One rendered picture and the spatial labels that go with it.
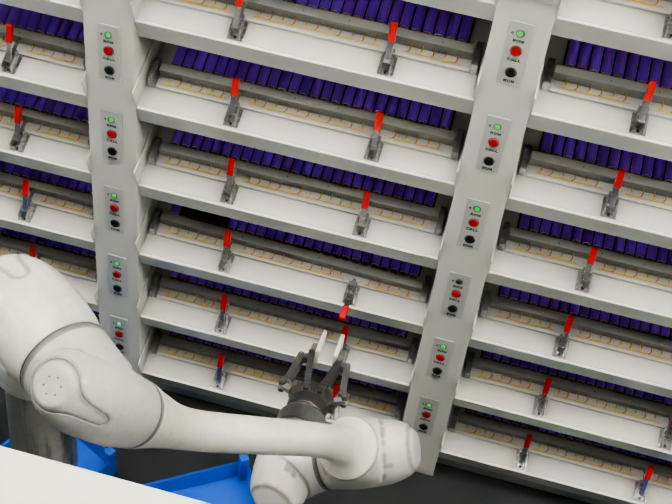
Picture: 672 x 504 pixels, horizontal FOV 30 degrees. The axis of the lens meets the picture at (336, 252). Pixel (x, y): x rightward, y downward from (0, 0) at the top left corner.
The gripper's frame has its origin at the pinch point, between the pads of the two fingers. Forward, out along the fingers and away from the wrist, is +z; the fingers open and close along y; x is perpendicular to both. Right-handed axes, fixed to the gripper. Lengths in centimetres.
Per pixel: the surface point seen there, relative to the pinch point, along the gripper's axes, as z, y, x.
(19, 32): 16, -70, 43
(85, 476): -133, 3, 100
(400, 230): 16.8, 7.6, 18.9
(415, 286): 21.3, 12.5, 3.3
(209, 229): 22.2, -31.4, 4.1
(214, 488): 5, -21, -52
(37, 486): -134, 1, 99
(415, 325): 16.5, 14.4, -2.7
